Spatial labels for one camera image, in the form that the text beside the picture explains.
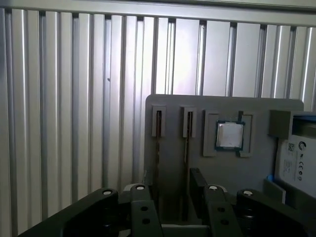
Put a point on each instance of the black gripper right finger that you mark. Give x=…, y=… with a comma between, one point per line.
x=217, y=214

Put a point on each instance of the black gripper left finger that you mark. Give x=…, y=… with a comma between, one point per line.
x=143, y=214

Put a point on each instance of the dark RAM stick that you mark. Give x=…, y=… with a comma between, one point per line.
x=158, y=160
x=187, y=160

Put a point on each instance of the grey parts rack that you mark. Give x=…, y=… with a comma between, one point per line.
x=172, y=148

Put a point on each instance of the silver CPU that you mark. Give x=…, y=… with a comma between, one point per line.
x=229, y=135

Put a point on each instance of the hard disk in blue carrier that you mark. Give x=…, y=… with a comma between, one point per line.
x=296, y=158

